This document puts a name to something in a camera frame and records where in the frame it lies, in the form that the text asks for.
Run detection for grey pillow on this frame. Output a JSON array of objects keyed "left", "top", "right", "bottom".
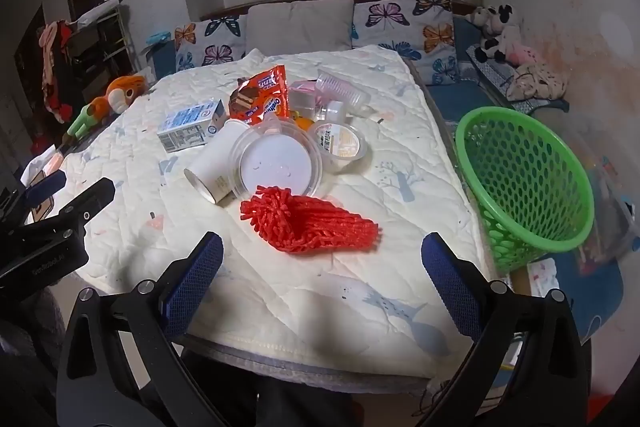
[{"left": 245, "top": 0, "right": 355, "bottom": 58}]

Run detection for blue checked cloth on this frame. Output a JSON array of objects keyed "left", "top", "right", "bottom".
[{"left": 467, "top": 44, "right": 571, "bottom": 112}]

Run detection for white paper cup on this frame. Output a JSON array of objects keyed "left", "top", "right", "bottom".
[{"left": 184, "top": 119, "right": 251, "bottom": 206}]

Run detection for printed picture book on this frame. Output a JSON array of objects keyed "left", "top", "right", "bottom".
[{"left": 525, "top": 258, "right": 559, "bottom": 300}]

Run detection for wooden headboard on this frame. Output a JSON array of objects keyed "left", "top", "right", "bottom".
[{"left": 200, "top": 0, "right": 471, "bottom": 22}]

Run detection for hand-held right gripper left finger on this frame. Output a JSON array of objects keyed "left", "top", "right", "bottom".
[{"left": 56, "top": 231, "right": 236, "bottom": 427}]

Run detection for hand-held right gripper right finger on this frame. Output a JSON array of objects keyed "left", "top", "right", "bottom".
[{"left": 421, "top": 232, "right": 593, "bottom": 427}]

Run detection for orange snack wrapper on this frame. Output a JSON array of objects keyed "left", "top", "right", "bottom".
[{"left": 229, "top": 65, "right": 291, "bottom": 126}]

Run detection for red foam fruit net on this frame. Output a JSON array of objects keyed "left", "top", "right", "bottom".
[{"left": 240, "top": 186, "right": 383, "bottom": 257}]

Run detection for blue bed sheet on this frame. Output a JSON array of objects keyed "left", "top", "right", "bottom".
[{"left": 427, "top": 14, "right": 506, "bottom": 125}]

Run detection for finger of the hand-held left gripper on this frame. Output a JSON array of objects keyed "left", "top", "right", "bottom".
[
  {"left": 0, "top": 170, "right": 67, "bottom": 223},
  {"left": 5, "top": 178, "right": 117, "bottom": 248}
]

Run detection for white printed quilt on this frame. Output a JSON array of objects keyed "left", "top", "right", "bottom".
[{"left": 30, "top": 44, "right": 501, "bottom": 380}]

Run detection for large butterfly print pillow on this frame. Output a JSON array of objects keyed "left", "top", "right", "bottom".
[{"left": 351, "top": 0, "right": 458, "bottom": 85}]

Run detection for clear pudding cup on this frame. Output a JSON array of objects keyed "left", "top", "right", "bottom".
[{"left": 306, "top": 119, "right": 369, "bottom": 174}]

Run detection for pink plush toy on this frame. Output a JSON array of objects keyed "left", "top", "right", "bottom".
[{"left": 505, "top": 44, "right": 546, "bottom": 66}]

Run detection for black white cow plush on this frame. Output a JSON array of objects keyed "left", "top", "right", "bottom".
[{"left": 465, "top": 4, "right": 523, "bottom": 64}]

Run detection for red hanging clothes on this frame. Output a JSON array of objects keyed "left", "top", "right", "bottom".
[{"left": 37, "top": 21, "right": 76, "bottom": 124}]

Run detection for blue white milk carton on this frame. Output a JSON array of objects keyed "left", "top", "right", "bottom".
[{"left": 157, "top": 99, "right": 227, "bottom": 154}]

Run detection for beige spotted cloth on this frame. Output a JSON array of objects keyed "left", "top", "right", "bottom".
[{"left": 505, "top": 62, "right": 571, "bottom": 102}]

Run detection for clear plastic storage box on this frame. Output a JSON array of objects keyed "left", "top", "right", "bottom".
[{"left": 565, "top": 117, "right": 640, "bottom": 268}]

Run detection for pink clear ribbed cup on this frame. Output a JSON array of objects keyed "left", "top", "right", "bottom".
[{"left": 316, "top": 68, "right": 371, "bottom": 108}]

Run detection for orange monkey plush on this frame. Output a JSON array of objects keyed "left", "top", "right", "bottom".
[{"left": 62, "top": 75, "right": 147, "bottom": 145}]

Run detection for metal shelf rack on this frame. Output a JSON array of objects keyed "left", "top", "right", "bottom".
[{"left": 65, "top": 0, "right": 138, "bottom": 100}]

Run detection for small clear plastic cup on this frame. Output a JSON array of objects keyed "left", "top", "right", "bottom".
[{"left": 320, "top": 99, "right": 351, "bottom": 122}]

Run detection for small butterfly print pillow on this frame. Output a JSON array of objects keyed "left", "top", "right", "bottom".
[{"left": 174, "top": 14, "right": 248, "bottom": 72}]

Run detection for green plastic mesh basket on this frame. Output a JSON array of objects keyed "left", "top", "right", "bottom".
[{"left": 454, "top": 107, "right": 596, "bottom": 275}]

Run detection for grey mattress pad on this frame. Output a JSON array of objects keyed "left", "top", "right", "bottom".
[{"left": 190, "top": 337, "right": 431, "bottom": 395}]

